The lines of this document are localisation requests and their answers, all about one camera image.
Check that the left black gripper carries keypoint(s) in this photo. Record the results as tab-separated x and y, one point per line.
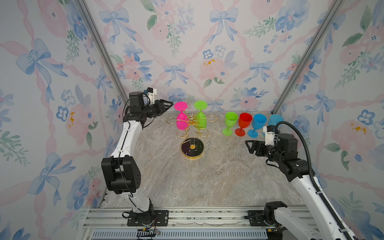
161	104

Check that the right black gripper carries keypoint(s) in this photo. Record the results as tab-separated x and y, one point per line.
261	144

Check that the pink wine glass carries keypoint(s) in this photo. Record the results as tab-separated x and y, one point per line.
182	118

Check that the bright blue wine glass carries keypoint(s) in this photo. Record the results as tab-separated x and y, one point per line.
258	123

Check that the red wine glass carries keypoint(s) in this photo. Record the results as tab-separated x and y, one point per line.
245	120

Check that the green wine glass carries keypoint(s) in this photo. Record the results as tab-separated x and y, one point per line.
201	117
231	119

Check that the teal blue wine glass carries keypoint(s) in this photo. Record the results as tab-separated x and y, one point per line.
274	119

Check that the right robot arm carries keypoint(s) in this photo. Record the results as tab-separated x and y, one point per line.
281	152

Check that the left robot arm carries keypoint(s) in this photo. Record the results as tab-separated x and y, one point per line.
121	172

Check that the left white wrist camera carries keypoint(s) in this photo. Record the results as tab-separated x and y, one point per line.
151	93

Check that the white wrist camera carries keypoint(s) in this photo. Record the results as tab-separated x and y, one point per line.
270	135
151	93

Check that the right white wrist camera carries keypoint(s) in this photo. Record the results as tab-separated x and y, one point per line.
270	135

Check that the left aluminium corner post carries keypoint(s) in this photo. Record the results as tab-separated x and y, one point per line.
96	36

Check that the aluminium corner post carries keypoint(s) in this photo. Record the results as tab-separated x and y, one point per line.
96	36
321	32

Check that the gold wire wine glass rack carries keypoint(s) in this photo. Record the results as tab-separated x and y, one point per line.
192	147

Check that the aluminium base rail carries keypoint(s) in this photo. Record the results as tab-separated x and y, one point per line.
227	223

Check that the right aluminium corner post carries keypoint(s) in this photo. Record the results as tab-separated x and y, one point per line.
321	32

